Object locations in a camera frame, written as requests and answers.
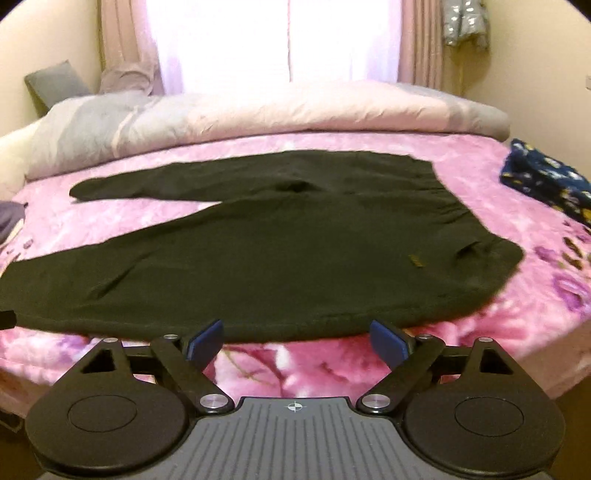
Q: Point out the golden coat stand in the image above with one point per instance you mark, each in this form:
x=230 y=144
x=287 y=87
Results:
x=459 y=67

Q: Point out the pink floral blanket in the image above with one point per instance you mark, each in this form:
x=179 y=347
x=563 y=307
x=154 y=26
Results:
x=508 y=323

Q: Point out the pink curtain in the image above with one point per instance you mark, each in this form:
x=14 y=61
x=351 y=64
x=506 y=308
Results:
x=420 y=41
x=124 y=32

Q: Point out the pink and grey folded duvet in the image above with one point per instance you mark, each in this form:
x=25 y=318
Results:
x=277 y=110

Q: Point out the black pants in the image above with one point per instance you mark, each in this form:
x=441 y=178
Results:
x=277 y=254

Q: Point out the grey pillow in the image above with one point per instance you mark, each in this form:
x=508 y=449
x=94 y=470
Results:
x=51 y=81

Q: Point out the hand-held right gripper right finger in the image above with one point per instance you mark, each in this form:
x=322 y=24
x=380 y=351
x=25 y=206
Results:
x=388 y=344

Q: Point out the white sheer curtain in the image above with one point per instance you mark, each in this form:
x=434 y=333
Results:
x=231 y=41

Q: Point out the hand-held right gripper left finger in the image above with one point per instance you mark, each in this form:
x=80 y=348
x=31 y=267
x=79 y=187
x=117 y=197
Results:
x=205 y=344

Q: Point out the dark grey cloth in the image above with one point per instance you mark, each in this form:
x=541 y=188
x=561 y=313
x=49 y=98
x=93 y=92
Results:
x=9 y=217

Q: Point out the silver jacket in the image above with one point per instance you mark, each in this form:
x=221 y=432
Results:
x=461 y=23

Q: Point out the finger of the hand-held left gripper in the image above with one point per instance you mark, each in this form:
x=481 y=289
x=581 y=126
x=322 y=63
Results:
x=7 y=320

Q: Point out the wall switch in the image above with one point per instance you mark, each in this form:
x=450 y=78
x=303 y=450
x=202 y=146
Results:
x=588 y=84

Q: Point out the navy printed garment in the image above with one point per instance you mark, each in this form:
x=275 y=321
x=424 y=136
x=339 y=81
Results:
x=545 y=175

